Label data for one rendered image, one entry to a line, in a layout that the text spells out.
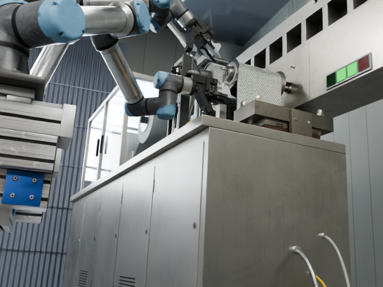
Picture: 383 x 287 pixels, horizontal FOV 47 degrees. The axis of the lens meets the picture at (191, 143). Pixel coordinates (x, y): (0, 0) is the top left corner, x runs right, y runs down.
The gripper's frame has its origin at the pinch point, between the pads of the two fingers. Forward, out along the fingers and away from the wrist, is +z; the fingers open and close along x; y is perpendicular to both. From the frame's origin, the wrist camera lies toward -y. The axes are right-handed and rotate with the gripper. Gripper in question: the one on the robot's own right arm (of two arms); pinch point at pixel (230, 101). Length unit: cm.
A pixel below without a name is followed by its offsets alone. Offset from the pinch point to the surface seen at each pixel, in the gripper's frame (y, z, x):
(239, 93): 4.6, 4.1, -0.6
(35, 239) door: -53, -41, 316
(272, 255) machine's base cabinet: -66, 4, -26
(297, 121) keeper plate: -12.1, 18.4, -22.3
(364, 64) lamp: 9, 35, -43
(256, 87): 9.1, 12.7, -0.6
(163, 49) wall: 189, 78, 311
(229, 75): 13.7, 0.5, 2.9
